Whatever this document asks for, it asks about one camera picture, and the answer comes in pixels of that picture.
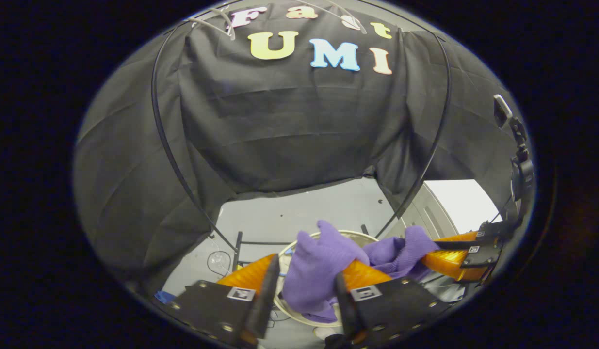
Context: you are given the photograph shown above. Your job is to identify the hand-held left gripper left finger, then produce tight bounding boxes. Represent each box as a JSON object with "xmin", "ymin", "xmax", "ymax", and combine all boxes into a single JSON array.
[{"xmin": 166, "ymin": 253, "xmax": 282, "ymax": 348}]

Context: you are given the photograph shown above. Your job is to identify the black clothes rack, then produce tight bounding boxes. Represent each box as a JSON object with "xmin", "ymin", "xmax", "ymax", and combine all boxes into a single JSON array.
[{"xmin": 151, "ymin": 19, "xmax": 452, "ymax": 273}]

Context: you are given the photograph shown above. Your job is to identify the thin floor cable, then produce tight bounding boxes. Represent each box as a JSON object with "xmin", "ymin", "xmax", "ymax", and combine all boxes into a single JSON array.
[{"xmin": 206, "ymin": 249, "xmax": 232, "ymax": 278}]

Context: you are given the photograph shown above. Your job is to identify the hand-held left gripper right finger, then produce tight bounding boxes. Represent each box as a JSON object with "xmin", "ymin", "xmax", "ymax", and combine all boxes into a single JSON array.
[{"xmin": 334, "ymin": 259, "xmax": 451, "ymax": 346}]

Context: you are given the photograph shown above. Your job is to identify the white hanger with notched arms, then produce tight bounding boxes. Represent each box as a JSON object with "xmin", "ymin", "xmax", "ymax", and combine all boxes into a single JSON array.
[{"xmin": 189, "ymin": 7, "xmax": 237, "ymax": 42}]

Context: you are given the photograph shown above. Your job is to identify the white board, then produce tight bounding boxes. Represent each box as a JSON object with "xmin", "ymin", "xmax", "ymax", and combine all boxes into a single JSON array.
[{"xmin": 423, "ymin": 179, "xmax": 490, "ymax": 235}]

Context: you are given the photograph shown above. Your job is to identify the purple corduroy jacket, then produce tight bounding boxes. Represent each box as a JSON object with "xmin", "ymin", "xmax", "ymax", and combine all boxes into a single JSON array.
[{"xmin": 282, "ymin": 220, "xmax": 441, "ymax": 324}]

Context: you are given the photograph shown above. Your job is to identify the beige round laundry hamper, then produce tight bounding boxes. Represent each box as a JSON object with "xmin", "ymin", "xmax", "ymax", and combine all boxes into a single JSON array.
[{"xmin": 272, "ymin": 230, "xmax": 383, "ymax": 328}]

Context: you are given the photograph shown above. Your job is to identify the black backdrop cloth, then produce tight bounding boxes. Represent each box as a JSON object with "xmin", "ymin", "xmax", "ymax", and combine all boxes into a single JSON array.
[{"xmin": 73, "ymin": 4, "xmax": 529, "ymax": 292}]

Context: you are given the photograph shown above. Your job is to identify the grey panel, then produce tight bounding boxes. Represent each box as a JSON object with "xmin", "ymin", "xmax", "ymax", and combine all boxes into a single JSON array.
[{"xmin": 400, "ymin": 183, "xmax": 459, "ymax": 241}]

